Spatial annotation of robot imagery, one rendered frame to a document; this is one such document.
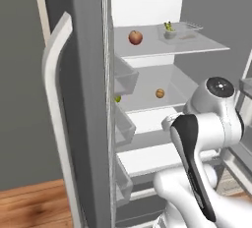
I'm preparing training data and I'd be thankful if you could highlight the clear plastic container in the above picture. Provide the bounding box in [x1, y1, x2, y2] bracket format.
[157, 21, 205, 45]

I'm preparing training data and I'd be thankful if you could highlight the red apple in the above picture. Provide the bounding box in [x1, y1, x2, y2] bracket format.
[128, 29, 144, 46]

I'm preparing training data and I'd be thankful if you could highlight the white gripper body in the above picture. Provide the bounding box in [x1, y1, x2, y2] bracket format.
[160, 111, 186, 132]

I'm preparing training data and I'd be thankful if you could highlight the glass fridge shelf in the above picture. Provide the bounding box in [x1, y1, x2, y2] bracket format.
[117, 64, 201, 114]
[112, 25, 231, 60]

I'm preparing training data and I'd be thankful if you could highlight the white cup with green sprigs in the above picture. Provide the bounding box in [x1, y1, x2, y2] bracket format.
[162, 21, 178, 40]

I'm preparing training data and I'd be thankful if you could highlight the clear door bin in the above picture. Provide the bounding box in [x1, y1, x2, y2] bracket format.
[114, 102, 137, 146]
[113, 54, 140, 96]
[114, 158, 134, 207]

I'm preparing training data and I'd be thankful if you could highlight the white fridge drawer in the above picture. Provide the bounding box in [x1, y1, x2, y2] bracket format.
[116, 142, 219, 178]

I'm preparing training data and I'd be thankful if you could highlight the grey fridge door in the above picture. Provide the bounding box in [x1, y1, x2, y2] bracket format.
[40, 0, 115, 228]

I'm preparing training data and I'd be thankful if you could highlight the grey fridge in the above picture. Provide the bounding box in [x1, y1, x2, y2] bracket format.
[87, 0, 252, 228]

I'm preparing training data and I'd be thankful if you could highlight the white fridge door handle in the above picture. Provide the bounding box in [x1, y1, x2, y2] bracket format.
[41, 11, 84, 228]

